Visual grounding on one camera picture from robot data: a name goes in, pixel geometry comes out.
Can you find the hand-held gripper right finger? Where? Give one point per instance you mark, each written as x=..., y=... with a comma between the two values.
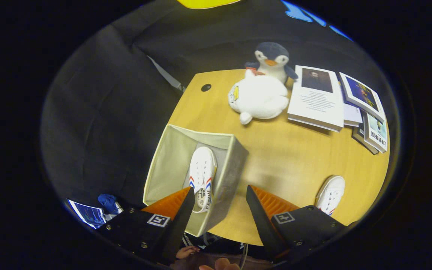
x=261, y=221

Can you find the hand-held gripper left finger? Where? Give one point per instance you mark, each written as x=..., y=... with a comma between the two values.
x=180, y=225

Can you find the beige fabric storage box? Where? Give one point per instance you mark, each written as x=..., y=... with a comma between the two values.
x=167, y=168

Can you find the white canvas shoe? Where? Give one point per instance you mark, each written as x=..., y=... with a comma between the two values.
x=332, y=191
x=203, y=168

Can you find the blue cloth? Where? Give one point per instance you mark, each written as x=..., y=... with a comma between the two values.
x=108, y=202

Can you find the blue picture screen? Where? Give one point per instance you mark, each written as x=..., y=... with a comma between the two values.
x=88, y=214

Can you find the white plush duck toy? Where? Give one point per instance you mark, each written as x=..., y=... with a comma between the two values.
x=261, y=97

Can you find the white book with portrait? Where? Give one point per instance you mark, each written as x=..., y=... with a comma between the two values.
x=315, y=105

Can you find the dark book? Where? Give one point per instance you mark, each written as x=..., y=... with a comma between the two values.
x=362, y=138

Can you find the thin white book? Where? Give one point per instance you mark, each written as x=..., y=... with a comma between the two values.
x=352, y=114

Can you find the book with pale teal cover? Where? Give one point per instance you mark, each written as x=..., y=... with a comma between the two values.
x=376, y=135

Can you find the book with blue cover picture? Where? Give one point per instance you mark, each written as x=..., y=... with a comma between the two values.
x=364, y=95

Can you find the navy plush penguin toy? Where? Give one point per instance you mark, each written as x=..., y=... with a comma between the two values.
x=272, y=52

